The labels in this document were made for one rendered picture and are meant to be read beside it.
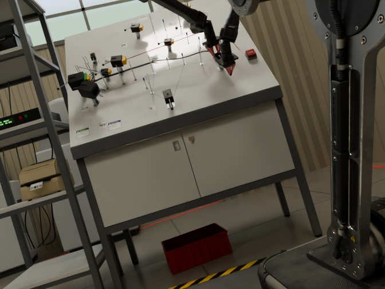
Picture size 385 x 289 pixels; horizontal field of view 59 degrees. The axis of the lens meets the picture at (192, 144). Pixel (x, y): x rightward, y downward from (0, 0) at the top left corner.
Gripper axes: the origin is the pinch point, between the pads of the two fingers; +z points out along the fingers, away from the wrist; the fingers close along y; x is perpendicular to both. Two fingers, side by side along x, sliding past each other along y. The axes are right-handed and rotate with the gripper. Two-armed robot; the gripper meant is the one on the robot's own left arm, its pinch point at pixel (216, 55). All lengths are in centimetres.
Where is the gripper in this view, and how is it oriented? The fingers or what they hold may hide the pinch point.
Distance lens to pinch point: 204.3
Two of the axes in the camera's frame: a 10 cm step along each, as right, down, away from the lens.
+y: -8.5, 4.8, -1.9
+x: 4.0, 3.7, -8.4
